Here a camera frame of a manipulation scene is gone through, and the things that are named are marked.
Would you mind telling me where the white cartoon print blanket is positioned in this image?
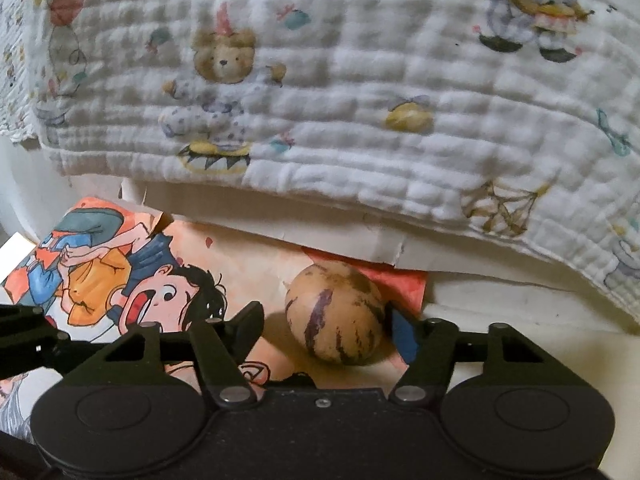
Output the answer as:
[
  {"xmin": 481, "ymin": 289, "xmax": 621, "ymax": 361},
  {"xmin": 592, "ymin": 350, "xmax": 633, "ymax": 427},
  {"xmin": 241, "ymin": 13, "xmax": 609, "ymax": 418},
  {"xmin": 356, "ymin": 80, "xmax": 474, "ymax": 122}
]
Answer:
[{"xmin": 1, "ymin": 0, "xmax": 639, "ymax": 315}]

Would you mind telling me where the striped pepino melon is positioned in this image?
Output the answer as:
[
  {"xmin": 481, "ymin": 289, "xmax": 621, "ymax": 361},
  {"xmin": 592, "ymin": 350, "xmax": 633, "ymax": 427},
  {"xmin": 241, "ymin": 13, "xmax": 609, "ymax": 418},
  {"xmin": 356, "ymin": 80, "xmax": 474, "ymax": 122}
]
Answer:
[{"xmin": 285, "ymin": 261, "xmax": 385, "ymax": 365}]

